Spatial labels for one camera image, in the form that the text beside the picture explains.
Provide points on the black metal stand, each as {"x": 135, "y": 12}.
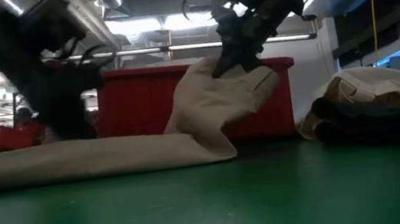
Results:
{"x": 14, "y": 103}

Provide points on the red plastic laundry bin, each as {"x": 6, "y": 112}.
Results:
{"x": 137, "y": 104}

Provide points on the dark navy garment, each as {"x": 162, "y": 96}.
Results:
{"x": 380, "y": 127}

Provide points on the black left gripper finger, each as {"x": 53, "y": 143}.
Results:
{"x": 50, "y": 124}
{"x": 81, "y": 120}

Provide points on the beige garment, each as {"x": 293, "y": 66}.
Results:
{"x": 206, "y": 103}

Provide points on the white crumpled garment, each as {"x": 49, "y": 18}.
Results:
{"x": 370, "y": 82}

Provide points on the long ceiling light bar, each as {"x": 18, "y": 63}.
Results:
{"x": 161, "y": 49}

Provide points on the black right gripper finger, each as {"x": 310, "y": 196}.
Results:
{"x": 247, "y": 61}
{"x": 226, "y": 64}

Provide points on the person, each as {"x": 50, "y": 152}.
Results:
{"x": 29, "y": 124}

